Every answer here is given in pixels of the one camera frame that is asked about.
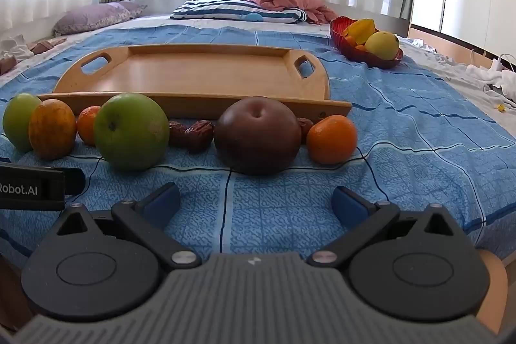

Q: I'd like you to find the small tangerine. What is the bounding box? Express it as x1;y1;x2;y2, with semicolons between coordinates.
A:
76;106;102;147

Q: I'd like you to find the pale green apple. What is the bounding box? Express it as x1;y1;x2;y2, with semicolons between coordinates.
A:
2;93;42;153

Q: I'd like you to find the white clothes pile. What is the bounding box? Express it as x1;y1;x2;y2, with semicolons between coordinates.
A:
464;60;516;103

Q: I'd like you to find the yellow starfruit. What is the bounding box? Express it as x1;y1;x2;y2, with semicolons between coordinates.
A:
342;18;378;45

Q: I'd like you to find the large tangerine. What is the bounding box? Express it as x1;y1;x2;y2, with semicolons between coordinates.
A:
307;114;359;166

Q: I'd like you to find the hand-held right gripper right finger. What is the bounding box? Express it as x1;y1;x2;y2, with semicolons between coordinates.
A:
307;185;459;268

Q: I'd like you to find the pink brown cloth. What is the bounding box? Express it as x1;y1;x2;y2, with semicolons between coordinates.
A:
27;38;68;55

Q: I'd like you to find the bright green apple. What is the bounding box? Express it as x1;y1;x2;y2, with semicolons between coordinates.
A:
94;93;170;172

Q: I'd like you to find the purple pillow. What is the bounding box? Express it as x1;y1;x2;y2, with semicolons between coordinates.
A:
52;1;148;37

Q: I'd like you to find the white charger with cable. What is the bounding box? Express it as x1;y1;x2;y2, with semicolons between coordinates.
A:
489;53;516;76

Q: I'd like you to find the blue checked blanket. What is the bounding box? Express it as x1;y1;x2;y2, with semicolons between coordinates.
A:
0;25;516;280

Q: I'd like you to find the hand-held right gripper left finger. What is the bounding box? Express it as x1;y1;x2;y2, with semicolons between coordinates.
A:
52;182;203;270

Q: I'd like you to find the red glass bowl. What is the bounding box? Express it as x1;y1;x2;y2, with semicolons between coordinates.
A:
329;16;404;70

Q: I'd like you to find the wooden bed board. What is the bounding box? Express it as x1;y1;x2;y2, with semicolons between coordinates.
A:
407;25;501;65

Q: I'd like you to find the mottled orange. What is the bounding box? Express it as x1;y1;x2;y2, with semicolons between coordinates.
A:
28;98;77;161

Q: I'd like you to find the white crumpled cloth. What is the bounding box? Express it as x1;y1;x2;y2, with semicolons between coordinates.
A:
400;37;439;54

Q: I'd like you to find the wooden tray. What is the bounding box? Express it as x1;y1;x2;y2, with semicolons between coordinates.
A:
37;44;353;120

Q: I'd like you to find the yellow pear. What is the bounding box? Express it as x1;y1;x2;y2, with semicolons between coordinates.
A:
364;30;400;61

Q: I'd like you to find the blue white striped pillow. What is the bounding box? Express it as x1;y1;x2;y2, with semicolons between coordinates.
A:
170;0;309;25

